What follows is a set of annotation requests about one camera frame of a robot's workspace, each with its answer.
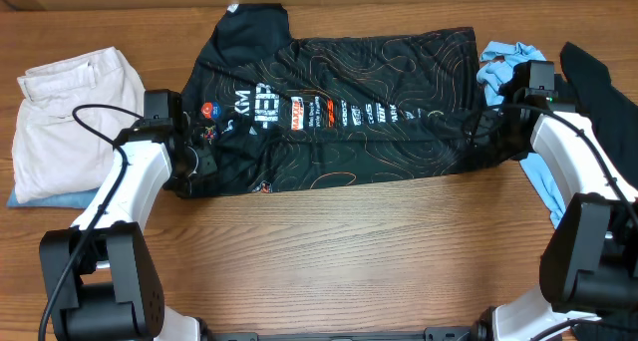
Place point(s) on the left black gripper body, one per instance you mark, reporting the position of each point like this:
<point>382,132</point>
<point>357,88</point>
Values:
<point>187,172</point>

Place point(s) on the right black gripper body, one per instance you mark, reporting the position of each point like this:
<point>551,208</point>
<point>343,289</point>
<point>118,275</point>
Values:
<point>506,141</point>

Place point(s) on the black printed cycling jersey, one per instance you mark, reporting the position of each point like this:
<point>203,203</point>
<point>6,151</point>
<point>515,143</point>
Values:
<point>272,113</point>

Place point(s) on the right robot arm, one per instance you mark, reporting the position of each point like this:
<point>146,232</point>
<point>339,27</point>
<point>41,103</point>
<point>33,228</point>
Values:
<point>589,267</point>

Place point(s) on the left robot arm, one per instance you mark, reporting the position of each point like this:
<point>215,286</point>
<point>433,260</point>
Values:
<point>100,279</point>

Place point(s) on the folded blue jeans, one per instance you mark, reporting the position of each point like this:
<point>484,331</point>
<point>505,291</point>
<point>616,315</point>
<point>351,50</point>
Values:
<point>76,200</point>

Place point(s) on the plain black garment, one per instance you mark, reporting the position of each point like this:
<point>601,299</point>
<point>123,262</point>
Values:
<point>587,81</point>

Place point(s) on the folded beige trousers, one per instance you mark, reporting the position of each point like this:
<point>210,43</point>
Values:
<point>53,154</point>

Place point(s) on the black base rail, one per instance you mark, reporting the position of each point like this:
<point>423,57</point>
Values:
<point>344,335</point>

